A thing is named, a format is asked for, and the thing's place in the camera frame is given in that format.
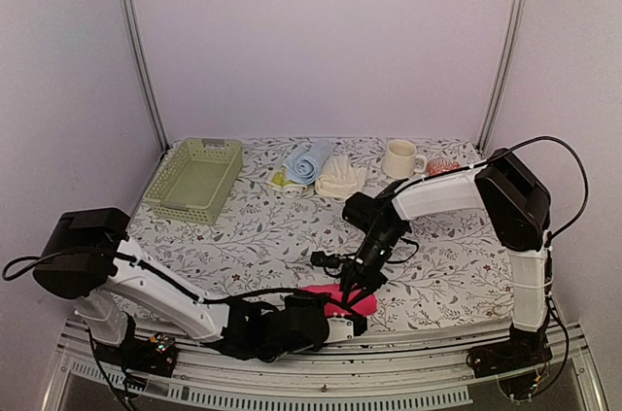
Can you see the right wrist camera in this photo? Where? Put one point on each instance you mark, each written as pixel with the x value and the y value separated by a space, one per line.
pixel 333 265

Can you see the aluminium post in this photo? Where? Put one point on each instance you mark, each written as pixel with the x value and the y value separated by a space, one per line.
pixel 516 10
pixel 130 18

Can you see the cream ceramic mug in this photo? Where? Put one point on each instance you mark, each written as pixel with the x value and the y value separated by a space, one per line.
pixel 402 160

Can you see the right aluminium post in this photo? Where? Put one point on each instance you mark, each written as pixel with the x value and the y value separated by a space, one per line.
pixel 516 10

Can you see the pink towel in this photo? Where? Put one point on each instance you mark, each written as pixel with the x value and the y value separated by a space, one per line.
pixel 365 307

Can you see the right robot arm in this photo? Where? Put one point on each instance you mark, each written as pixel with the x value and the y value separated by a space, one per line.
pixel 517 206

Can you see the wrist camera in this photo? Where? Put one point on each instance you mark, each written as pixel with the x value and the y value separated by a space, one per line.
pixel 340 329
pixel 333 265

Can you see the green white towel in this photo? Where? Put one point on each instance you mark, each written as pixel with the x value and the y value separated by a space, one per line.
pixel 286 185

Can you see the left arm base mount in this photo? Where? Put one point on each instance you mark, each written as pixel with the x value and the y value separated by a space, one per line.
pixel 156 355

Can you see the left aluminium post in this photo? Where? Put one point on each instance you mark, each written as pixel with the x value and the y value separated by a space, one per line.
pixel 130 18

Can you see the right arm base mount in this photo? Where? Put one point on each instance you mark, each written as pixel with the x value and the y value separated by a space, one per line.
pixel 518 364

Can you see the red patterned bowl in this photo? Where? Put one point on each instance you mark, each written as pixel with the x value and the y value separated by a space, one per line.
pixel 440 165

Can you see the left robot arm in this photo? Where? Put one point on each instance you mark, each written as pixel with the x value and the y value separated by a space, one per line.
pixel 90 259

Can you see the cream rolled towel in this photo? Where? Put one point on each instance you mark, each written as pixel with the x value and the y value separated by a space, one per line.
pixel 339 179

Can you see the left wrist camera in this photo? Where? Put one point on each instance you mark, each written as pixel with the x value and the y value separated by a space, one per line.
pixel 340 329

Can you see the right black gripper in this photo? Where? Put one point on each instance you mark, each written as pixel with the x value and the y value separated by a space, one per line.
pixel 362 278

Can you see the green plastic basket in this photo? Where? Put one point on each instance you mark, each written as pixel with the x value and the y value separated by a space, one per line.
pixel 194 183

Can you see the blue rolled towel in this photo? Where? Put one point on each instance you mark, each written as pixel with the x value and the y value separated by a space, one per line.
pixel 315 155

